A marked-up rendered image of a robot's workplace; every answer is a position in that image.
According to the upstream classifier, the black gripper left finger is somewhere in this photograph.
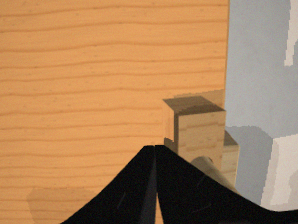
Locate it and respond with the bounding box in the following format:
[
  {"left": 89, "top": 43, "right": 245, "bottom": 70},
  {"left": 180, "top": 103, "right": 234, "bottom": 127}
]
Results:
[{"left": 60, "top": 145, "right": 157, "bottom": 224}]

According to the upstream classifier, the light wooden board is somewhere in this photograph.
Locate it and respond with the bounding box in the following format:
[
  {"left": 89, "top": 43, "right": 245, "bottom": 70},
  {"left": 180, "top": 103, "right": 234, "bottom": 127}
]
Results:
[{"left": 0, "top": 0, "right": 230, "bottom": 224}]

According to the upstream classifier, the tan wooden dowel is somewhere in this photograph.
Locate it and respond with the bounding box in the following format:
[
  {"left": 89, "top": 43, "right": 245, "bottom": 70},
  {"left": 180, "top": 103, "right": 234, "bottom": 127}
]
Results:
[{"left": 190, "top": 156, "right": 243, "bottom": 197}]

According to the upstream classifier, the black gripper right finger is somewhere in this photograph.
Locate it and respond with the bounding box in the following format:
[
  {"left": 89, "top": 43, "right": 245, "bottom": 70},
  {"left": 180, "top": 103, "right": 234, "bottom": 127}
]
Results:
[{"left": 154, "top": 145, "right": 298, "bottom": 224}]

